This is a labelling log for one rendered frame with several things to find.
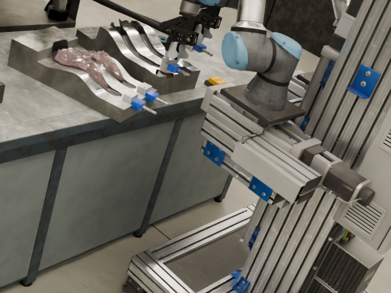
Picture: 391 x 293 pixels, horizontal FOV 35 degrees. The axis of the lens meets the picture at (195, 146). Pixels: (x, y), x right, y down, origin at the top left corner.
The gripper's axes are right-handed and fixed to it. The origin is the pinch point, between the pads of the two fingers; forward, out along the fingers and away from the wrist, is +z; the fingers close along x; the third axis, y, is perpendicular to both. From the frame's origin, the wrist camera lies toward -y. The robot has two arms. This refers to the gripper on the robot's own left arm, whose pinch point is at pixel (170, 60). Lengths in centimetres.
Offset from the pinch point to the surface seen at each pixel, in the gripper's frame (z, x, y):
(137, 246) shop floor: 92, 20, -5
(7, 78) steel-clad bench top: 18, -54, -27
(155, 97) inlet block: 11.3, -15.9, 10.2
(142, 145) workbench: 36.5, -2.1, -0.7
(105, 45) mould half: 3.5, -6.6, -29.7
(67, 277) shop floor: 98, -21, -5
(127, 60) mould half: 5.5, -6.5, -16.3
